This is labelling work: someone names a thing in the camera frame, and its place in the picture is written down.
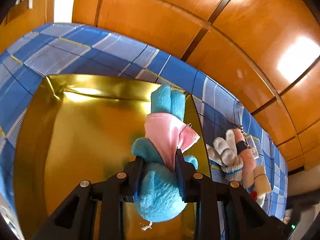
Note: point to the pink rolled towel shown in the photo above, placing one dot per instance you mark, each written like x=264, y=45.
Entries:
x=247, y=156

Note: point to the cream mesh cloth bundle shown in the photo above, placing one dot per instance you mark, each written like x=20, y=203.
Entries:
x=261, y=183

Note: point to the blue plush toy pink skirt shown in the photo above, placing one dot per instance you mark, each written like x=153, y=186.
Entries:
x=159, y=199

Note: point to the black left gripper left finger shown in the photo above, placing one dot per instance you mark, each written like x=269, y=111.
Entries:
x=130, y=187

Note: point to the white knit glove blue band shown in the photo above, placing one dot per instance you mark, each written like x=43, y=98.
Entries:
x=224, y=152

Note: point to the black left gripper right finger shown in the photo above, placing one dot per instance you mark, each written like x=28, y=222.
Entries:
x=187, y=185

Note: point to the wooden headboard wall panels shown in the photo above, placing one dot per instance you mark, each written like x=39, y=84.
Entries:
x=266, y=52

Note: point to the blue plaid bed sheet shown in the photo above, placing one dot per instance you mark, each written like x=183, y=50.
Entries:
x=81, y=49

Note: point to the gold tray box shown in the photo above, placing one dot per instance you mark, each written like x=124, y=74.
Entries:
x=72, y=148

